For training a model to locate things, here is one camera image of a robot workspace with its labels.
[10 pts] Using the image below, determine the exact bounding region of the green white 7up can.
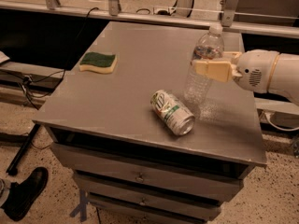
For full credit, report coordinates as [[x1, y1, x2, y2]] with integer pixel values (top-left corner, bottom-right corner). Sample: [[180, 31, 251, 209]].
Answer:
[[150, 90, 195, 136]]

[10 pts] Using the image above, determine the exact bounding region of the top grey drawer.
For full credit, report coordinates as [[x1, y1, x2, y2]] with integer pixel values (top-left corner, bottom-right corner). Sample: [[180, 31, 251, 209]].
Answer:
[[50, 143, 243, 202]]

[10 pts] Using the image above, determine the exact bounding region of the blue tape cross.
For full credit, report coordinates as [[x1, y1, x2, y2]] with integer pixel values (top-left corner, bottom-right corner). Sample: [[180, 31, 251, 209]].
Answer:
[[69, 189, 88, 222]]

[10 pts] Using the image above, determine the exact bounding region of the black cable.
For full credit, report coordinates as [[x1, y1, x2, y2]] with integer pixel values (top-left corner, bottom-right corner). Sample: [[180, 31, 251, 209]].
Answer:
[[17, 7, 100, 110]]

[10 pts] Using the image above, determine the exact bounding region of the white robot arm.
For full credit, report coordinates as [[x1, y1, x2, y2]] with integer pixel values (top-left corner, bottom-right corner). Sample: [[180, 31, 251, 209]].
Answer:
[[192, 49, 299, 105]]

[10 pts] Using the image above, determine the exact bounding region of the black shoe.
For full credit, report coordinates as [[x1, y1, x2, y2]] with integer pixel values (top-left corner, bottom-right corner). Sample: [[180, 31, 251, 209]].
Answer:
[[0, 167, 49, 221]]

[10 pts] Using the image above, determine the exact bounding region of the black stand leg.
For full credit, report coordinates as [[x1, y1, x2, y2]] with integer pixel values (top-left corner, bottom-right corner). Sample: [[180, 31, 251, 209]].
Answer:
[[7, 124, 39, 176]]

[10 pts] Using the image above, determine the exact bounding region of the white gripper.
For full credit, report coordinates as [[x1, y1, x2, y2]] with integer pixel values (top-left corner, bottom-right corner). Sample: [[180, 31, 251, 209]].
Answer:
[[192, 49, 279, 93]]

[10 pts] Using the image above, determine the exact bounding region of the grey drawer cabinet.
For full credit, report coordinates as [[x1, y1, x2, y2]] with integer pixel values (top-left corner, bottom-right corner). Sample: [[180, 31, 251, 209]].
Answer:
[[32, 21, 268, 224]]

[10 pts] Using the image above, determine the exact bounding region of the grey drawer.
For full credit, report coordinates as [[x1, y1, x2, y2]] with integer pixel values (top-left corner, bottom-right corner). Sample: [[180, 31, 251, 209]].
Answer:
[[73, 172, 221, 221], [88, 193, 206, 224], [50, 143, 243, 202]]

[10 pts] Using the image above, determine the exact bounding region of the bottom grey drawer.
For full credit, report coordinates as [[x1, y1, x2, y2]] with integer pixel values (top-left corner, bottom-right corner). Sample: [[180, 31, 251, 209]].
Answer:
[[88, 193, 206, 224]]

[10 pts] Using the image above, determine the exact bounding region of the clear plastic water bottle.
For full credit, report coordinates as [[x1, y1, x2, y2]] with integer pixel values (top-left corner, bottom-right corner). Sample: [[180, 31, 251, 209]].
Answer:
[[183, 24, 225, 105]]

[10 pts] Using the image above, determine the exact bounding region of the green yellow sponge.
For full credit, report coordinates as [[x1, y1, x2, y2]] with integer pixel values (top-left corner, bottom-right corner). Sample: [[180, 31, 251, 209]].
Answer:
[[79, 52, 117, 74]]

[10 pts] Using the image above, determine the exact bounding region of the white power strip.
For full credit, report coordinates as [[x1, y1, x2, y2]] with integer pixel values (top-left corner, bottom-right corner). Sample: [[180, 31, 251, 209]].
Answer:
[[153, 7, 176, 16]]

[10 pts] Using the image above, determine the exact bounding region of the middle grey drawer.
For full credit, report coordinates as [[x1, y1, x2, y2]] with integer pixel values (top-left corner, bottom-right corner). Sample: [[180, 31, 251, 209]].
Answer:
[[73, 172, 221, 221]]

